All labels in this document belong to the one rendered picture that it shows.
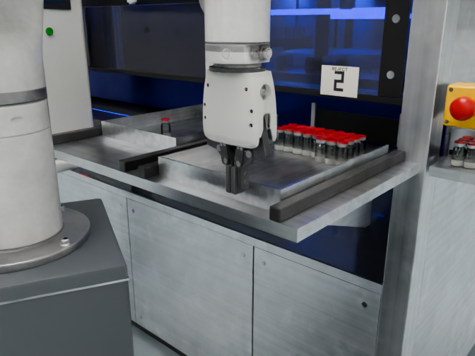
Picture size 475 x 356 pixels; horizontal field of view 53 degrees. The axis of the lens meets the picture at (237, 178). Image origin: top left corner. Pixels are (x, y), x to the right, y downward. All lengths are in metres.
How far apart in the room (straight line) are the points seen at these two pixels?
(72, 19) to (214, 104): 0.96
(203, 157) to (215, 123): 0.26
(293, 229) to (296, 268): 0.57
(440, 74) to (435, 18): 0.10
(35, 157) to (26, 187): 0.04
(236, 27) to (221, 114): 0.12
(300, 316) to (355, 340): 0.15
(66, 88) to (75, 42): 0.14
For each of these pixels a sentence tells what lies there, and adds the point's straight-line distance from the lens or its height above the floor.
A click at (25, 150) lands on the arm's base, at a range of 0.61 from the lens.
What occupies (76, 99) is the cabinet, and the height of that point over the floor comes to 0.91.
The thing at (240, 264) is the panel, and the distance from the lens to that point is 1.31.
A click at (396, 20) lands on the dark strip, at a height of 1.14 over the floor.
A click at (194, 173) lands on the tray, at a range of 0.77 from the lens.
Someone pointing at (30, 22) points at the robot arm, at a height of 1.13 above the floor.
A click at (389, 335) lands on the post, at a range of 1.13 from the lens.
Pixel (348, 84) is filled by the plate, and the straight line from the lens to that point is 1.00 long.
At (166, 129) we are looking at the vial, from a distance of 1.08.
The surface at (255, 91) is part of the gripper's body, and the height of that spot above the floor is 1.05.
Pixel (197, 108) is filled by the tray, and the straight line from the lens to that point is 1.35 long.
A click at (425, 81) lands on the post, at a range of 0.93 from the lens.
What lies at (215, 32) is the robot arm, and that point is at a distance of 0.61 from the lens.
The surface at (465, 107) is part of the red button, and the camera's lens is 0.88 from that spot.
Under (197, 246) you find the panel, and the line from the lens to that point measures 1.42.
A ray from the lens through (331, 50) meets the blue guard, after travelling 1.02.
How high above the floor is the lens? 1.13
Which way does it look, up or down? 18 degrees down
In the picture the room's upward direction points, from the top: straight up
